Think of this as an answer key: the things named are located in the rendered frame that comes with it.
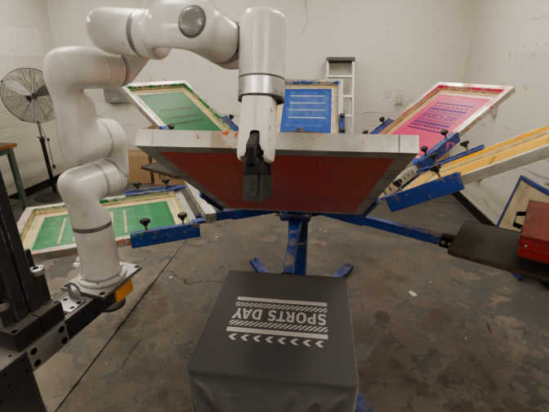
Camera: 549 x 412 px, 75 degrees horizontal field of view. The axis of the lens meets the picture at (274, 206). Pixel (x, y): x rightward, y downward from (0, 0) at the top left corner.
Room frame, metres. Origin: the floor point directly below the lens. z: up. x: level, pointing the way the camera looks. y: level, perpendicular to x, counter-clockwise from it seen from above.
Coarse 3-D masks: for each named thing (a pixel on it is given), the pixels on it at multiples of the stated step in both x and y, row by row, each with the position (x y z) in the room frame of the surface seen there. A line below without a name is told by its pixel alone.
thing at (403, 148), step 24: (144, 144) 0.75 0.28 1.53; (168, 144) 0.74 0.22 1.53; (192, 144) 0.74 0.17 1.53; (216, 144) 0.73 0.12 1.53; (288, 144) 0.72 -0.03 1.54; (312, 144) 0.71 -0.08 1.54; (336, 144) 0.71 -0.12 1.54; (360, 144) 0.70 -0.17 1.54; (384, 144) 0.70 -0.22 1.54; (408, 144) 0.69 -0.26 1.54; (168, 168) 0.90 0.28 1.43
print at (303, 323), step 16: (240, 304) 0.97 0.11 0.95; (256, 304) 0.97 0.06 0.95; (272, 304) 0.97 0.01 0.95; (288, 304) 0.97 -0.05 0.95; (304, 304) 0.97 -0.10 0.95; (320, 304) 0.97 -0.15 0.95; (240, 320) 0.89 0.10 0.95; (256, 320) 0.89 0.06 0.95; (272, 320) 0.89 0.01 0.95; (288, 320) 0.89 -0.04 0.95; (304, 320) 0.89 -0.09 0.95; (320, 320) 0.89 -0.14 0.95; (240, 336) 0.82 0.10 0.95; (256, 336) 0.82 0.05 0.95; (272, 336) 0.82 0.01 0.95; (288, 336) 0.82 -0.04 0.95; (304, 336) 0.82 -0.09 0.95; (320, 336) 0.82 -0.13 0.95
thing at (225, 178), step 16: (176, 160) 0.83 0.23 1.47; (192, 160) 0.82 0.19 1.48; (208, 160) 0.81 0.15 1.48; (224, 160) 0.80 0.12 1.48; (192, 176) 0.95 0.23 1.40; (208, 176) 0.94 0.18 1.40; (224, 176) 0.93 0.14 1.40; (240, 176) 0.92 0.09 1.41; (272, 176) 0.90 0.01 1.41; (224, 192) 1.12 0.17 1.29; (240, 192) 1.10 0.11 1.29; (272, 192) 1.07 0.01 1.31; (272, 208) 1.34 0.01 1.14; (288, 208) 1.32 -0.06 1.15
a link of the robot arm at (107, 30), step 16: (96, 16) 0.73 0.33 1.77; (112, 16) 0.72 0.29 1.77; (128, 16) 0.70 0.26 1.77; (96, 32) 0.73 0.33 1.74; (112, 32) 0.71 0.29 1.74; (112, 48) 0.73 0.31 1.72; (128, 48) 0.71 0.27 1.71; (128, 64) 0.86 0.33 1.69; (144, 64) 0.85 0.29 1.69; (128, 80) 0.87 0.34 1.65
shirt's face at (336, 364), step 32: (224, 288) 1.06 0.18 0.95; (256, 288) 1.06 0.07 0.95; (288, 288) 1.06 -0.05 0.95; (320, 288) 1.06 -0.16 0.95; (224, 320) 0.89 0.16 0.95; (224, 352) 0.76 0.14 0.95; (256, 352) 0.76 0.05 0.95; (288, 352) 0.76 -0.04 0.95; (320, 352) 0.76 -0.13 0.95; (352, 352) 0.76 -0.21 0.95; (352, 384) 0.65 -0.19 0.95
